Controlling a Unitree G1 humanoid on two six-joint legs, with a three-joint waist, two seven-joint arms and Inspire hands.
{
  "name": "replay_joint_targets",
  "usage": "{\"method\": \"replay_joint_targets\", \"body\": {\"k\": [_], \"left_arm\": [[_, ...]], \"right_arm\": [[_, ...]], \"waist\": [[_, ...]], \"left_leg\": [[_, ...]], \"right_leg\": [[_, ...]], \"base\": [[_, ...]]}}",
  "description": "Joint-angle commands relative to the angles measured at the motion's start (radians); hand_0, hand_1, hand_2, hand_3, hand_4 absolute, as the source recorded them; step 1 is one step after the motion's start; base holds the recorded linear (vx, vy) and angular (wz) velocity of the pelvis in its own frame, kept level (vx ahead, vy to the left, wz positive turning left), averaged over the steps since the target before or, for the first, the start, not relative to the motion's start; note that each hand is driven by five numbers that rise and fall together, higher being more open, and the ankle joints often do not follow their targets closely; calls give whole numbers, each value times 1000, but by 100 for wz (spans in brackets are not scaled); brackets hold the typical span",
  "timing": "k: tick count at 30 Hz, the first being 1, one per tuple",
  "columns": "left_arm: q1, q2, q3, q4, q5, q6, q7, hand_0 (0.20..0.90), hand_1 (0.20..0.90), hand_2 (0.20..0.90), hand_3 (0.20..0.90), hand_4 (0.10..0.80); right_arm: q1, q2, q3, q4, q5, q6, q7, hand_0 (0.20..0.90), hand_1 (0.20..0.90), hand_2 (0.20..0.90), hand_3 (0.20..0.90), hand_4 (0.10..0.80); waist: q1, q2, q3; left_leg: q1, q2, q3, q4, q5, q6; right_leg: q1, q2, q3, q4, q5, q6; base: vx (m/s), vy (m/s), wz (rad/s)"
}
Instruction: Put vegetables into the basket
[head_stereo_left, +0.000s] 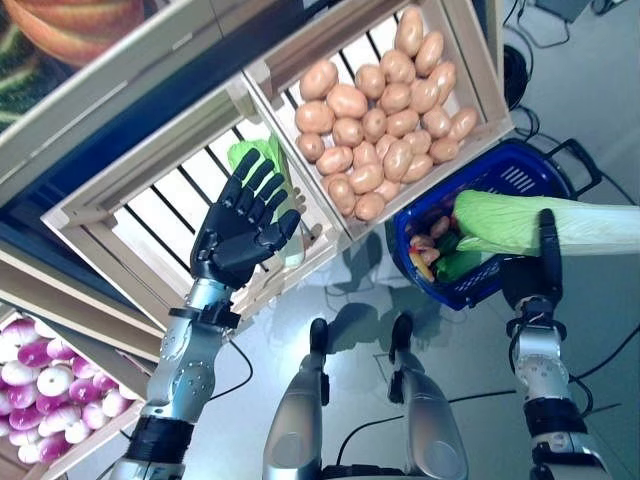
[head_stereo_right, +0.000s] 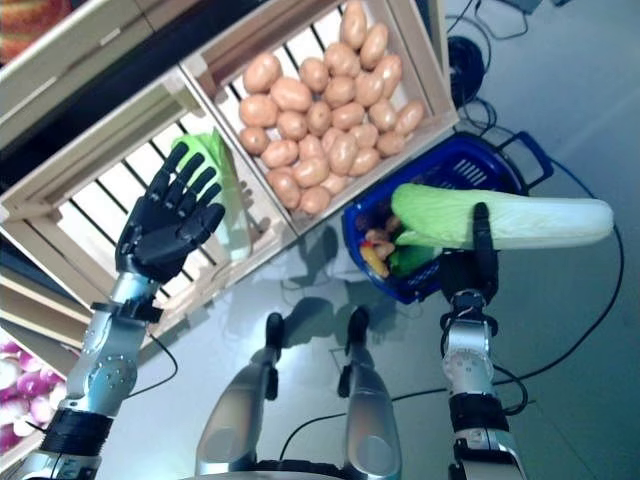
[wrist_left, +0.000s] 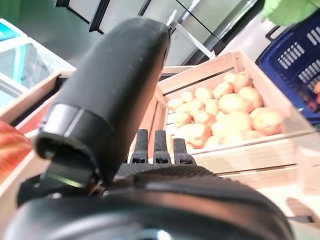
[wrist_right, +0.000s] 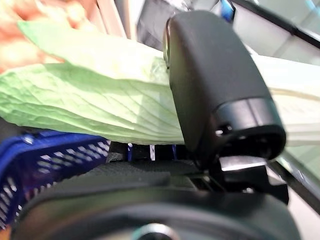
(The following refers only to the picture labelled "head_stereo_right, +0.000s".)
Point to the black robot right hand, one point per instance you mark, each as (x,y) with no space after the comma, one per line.
(465,275)

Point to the grey robot torso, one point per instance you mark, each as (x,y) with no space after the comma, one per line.
(295,471)

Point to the yellow bell pepper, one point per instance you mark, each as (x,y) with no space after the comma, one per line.
(376,260)

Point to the black robot foot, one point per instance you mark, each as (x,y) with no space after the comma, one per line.
(274,327)
(359,320)

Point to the silver robot right leg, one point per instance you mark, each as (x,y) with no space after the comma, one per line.
(370,415)

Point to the black robot right foot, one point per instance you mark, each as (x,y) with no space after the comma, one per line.
(359,320)

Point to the silver robot leg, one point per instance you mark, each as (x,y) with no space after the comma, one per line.
(370,415)
(235,410)

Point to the black robot left foot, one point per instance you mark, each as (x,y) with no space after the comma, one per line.
(274,327)

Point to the silver robot left leg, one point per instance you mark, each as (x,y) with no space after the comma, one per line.
(235,410)

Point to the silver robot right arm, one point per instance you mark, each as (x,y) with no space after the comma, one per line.
(467,360)

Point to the purple white turnip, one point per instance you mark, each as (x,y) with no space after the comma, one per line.
(7,435)
(31,382)
(44,409)
(10,350)

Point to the blue plastic shopping basket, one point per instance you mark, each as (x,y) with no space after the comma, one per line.
(357,235)

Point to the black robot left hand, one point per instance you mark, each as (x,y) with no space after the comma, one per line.
(160,235)

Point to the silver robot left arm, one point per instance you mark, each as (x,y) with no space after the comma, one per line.
(105,360)

